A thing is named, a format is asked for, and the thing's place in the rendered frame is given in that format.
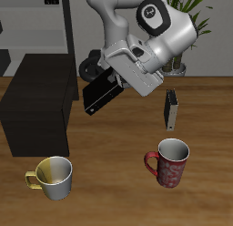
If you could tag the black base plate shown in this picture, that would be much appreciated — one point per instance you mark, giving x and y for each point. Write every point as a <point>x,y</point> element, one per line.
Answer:
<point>89,68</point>

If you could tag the green pot plant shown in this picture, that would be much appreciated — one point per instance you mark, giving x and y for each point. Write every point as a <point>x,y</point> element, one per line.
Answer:
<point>179,58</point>

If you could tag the grey bookshelf with dark post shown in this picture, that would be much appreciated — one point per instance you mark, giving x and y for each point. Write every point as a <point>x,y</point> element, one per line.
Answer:
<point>33,23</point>

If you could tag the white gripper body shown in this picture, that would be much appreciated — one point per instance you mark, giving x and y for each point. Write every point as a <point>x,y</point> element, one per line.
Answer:
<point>138,76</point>

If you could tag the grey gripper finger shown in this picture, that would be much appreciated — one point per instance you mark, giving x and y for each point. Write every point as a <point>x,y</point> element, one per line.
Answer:
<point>111,78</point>
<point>120,81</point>

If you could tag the red patterned mug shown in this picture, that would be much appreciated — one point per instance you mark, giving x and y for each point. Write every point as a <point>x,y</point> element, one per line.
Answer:
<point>170,166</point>

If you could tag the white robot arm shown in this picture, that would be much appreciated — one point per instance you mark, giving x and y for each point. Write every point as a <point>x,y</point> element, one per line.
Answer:
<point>121,26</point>

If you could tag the dark brown desk caddy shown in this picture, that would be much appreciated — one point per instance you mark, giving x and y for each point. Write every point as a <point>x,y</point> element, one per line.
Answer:
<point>39,105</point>

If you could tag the yellow and white mug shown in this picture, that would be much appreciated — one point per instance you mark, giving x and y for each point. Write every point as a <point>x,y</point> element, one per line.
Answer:
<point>56,181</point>

